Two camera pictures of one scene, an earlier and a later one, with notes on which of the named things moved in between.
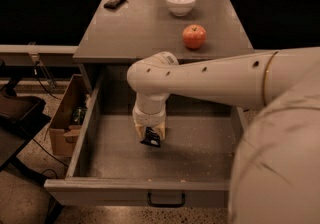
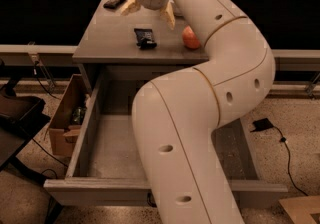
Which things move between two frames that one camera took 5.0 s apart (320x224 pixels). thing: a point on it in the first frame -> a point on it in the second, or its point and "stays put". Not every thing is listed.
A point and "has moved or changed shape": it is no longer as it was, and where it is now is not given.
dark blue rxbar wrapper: x=151 y=137 has moved or changed shape
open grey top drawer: x=110 y=166 stays put
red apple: x=194 y=36 stays put
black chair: x=21 y=115 stays put
